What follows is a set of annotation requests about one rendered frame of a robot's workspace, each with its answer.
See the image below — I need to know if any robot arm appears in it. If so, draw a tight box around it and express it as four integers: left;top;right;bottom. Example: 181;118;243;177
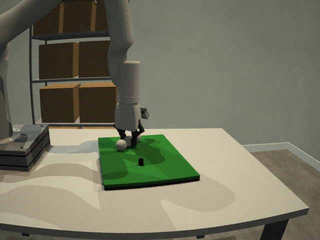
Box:
0;0;141;147

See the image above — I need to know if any green golf mat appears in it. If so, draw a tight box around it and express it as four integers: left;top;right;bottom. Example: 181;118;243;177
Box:
98;134;200;191

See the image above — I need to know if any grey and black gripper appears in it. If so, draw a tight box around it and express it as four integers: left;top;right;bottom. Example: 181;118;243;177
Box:
113;102;145;148

